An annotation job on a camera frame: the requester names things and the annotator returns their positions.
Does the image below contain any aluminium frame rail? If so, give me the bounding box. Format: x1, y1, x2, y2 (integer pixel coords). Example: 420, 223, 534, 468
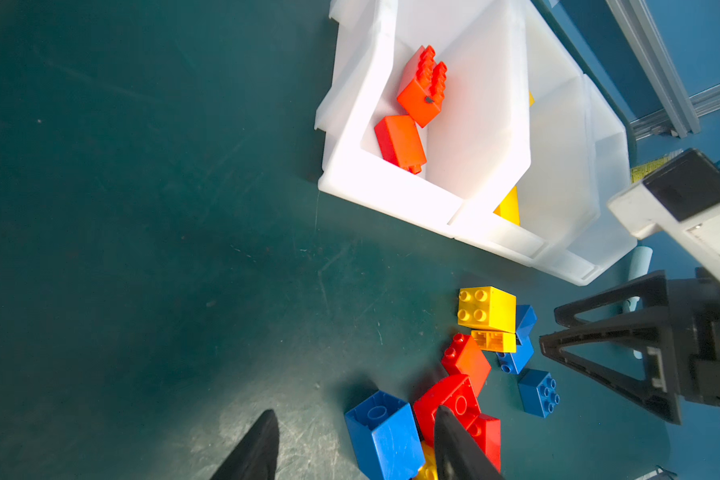
606, 0, 720, 140

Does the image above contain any red long brick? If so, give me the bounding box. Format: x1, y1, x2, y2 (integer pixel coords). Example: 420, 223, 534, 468
413, 374, 501, 471
397, 46, 447, 128

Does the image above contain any clear labelled plastic jar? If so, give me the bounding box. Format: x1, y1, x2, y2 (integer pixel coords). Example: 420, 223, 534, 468
630, 149, 683, 183

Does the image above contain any red small brick binned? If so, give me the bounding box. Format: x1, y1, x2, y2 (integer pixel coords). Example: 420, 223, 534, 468
374, 115, 427, 175

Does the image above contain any yellow brick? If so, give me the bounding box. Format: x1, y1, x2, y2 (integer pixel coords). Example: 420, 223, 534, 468
457, 286, 517, 333
414, 441, 438, 480

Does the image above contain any yellow brick top centre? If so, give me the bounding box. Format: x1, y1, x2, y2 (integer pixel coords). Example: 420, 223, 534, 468
457, 286, 517, 333

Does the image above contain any blue brick centre right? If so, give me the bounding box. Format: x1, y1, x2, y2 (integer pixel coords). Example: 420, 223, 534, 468
497, 305, 538, 375

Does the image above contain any white left bin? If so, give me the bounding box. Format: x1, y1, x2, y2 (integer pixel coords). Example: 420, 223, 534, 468
315, 1, 531, 240

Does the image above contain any blue flat brick right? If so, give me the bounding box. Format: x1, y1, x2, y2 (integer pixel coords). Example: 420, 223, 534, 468
518, 369, 561, 418

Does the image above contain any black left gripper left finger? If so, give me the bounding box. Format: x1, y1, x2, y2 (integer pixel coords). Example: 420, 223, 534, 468
211, 409, 279, 480

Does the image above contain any yellow brick lower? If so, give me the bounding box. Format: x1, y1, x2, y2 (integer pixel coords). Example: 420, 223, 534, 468
414, 441, 438, 480

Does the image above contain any blue brick left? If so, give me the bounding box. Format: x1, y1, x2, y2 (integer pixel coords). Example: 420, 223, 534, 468
345, 391, 426, 480

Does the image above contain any red brick centre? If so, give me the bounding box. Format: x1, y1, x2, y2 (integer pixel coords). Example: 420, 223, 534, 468
441, 333, 492, 397

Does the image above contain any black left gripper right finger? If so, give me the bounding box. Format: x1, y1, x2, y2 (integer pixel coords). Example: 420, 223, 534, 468
434, 405, 504, 480

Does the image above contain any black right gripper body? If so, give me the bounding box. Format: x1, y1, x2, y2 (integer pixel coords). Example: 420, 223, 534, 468
647, 268, 720, 425

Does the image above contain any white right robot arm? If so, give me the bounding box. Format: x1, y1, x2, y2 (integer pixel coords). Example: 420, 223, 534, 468
539, 149, 720, 425

